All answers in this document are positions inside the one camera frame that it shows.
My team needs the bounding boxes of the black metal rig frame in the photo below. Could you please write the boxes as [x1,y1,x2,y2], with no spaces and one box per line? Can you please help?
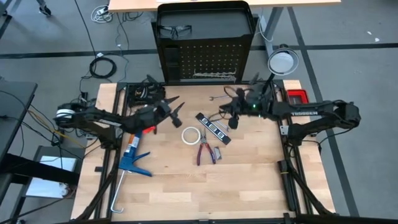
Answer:
[62,80,398,224]

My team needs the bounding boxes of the white masking tape roll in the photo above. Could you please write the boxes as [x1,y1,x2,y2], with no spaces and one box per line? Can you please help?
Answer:
[181,126,202,146]

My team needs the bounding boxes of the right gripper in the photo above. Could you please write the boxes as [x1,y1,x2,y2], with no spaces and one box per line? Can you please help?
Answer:
[219,88,249,130]

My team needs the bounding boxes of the light wooden desk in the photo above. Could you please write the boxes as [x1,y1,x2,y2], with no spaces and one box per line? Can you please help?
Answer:
[108,0,342,58]

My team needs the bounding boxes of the blue caulking gun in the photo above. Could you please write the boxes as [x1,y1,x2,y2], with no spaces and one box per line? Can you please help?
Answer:
[110,104,153,214]

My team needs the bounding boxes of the white flat panel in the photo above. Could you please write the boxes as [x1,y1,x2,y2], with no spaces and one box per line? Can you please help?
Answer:
[25,154,78,199]

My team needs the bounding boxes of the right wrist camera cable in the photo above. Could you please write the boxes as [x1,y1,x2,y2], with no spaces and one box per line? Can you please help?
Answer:
[223,85,246,98]

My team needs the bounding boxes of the person's foot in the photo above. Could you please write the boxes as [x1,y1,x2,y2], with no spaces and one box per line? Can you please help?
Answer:
[34,0,53,17]

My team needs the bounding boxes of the red plastic box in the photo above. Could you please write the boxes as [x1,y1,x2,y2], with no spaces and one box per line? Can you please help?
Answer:
[285,88,310,105]

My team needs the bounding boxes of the black desk lamp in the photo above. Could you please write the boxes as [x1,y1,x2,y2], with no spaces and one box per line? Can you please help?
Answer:
[250,44,300,94]

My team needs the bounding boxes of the black pegboard bin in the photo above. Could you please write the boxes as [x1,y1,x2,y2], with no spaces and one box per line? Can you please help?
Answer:
[167,63,182,80]
[165,46,180,65]

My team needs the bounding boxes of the black pegboard cart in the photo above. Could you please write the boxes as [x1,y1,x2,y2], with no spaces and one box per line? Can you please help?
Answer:
[151,0,259,85]

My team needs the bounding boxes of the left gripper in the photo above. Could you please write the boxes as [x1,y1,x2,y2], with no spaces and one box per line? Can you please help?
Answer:
[138,95,185,130]

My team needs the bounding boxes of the white cable bundle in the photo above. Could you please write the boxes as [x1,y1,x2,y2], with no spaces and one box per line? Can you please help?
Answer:
[91,4,113,24]

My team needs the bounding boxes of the coiled black cable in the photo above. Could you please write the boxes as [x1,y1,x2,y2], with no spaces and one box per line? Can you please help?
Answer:
[89,56,118,79]

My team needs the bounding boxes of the red-blue handled pliers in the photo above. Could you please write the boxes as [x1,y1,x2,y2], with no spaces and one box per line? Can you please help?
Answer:
[195,128,217,167]

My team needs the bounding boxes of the silver pegboard hook rail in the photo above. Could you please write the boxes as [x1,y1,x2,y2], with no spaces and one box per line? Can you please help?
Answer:
[192,68,238,79]

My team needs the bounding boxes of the black folded tripod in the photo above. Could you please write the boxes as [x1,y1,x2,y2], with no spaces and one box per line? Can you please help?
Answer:
[277,159,301,212]

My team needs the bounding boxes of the black metal floor beam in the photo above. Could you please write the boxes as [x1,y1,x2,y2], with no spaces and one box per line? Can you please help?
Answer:
[0,153,81,187]

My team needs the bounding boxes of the black desk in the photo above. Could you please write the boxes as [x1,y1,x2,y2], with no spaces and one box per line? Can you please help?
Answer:
[0,79,38,162]

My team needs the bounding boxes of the black spirit level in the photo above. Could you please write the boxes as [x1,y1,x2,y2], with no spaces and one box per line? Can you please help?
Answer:
[195,112,233,146]

